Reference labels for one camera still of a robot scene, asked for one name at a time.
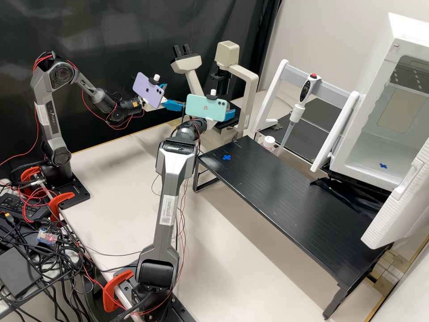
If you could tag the black power adapter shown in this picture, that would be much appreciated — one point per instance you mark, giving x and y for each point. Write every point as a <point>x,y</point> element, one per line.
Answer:
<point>20,204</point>

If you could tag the left wrist camera phone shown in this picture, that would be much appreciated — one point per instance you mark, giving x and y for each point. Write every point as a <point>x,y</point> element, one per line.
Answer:
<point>147,89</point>

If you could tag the pipette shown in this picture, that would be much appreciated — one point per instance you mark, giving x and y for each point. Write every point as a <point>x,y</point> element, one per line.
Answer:
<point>306,90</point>

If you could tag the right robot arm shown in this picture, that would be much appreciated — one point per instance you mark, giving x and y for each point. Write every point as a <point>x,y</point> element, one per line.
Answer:
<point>174,167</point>

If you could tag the white pipette stand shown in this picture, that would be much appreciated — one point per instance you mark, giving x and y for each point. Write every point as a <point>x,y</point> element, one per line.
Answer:
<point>338,130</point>

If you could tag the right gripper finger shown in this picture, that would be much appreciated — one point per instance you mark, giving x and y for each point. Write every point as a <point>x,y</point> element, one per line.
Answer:
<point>230,114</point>

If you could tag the small circuit board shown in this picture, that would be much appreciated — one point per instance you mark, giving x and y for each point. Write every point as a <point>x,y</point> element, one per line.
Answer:
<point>48,236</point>

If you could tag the black box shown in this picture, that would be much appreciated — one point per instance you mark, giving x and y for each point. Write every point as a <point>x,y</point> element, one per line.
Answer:
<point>16,268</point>

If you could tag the cream microscope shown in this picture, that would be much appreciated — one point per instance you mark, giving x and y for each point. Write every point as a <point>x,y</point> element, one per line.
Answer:
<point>246,87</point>

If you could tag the white incubator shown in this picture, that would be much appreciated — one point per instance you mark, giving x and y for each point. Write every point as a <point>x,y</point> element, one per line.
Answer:
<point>378,60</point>

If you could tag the wrist camera phone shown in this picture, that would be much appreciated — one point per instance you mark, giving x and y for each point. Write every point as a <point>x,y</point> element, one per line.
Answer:
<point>206,107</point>
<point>147,89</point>

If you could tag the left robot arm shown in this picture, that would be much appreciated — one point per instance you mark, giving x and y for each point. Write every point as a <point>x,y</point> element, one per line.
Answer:
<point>45,114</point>

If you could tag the red clamp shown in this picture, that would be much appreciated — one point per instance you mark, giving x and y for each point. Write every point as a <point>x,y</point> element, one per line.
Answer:
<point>110,291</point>
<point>62,198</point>
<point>26,174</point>

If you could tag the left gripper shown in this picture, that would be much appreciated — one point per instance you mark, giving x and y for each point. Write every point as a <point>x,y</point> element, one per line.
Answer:
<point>156,104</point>

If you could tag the right wrist camera phone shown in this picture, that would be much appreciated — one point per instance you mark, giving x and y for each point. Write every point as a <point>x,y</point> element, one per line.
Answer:
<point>206,107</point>

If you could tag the white-capped bottle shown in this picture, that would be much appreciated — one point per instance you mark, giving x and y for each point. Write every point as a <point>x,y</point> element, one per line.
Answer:
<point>269,142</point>

